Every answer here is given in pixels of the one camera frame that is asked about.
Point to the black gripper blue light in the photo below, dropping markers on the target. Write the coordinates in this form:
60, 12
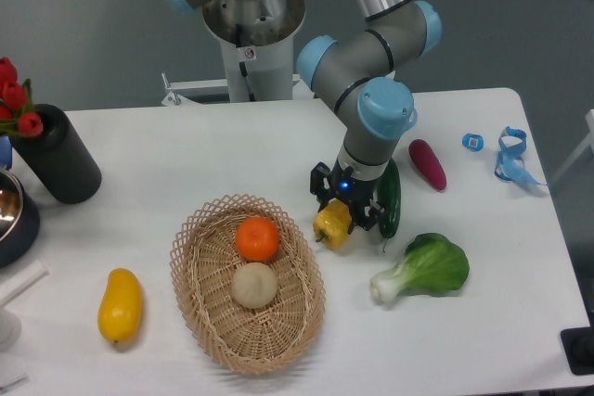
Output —
353, 182

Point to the yellow bell pepper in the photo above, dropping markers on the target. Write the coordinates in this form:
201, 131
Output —
332, 224

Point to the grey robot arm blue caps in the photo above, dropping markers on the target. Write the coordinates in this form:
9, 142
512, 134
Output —
353, 78

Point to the green cucumber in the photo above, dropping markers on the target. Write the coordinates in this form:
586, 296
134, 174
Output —
389, 196

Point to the purple sweet potato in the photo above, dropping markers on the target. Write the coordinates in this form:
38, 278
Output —
427, 164

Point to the orange fruit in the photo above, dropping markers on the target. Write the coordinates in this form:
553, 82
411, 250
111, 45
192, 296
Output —
257, 239

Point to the blue ribbon strip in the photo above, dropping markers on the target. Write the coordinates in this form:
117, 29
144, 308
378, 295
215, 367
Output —
413, 118

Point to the green bok choy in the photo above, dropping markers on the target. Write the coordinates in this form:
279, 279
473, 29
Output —
431, 262

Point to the white steamed bun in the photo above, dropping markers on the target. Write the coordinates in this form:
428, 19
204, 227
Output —
254, 285

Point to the small blue tape roll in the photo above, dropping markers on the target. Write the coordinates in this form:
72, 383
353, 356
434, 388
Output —
473, 142

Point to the woven wicker basket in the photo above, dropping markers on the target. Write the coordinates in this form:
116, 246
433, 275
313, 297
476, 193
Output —
203, 261

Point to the tangled blue ribbon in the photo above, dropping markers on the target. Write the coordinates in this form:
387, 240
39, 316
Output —
510, 166

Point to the yellow mango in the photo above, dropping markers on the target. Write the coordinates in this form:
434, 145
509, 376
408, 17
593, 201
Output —
120, 311

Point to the black device at edge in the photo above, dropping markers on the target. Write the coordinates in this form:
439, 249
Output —
578, 347

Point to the black cylindrical vase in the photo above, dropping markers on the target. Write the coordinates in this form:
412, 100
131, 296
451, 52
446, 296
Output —
59, 157

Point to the dark metal bowl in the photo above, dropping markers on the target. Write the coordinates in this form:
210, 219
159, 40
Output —
20, 219

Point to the red artificial tulips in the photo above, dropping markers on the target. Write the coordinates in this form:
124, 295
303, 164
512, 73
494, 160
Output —
18, 115

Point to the blue object left edge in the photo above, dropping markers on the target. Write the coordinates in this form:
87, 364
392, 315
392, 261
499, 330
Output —
5, 153

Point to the white stand object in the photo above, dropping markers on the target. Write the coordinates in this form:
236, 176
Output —
10, 289

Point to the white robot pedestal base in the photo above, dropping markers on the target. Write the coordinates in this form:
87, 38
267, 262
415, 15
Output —
256, 42

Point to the white frame right edge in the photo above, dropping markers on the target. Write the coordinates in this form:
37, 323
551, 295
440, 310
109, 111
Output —
581, 155

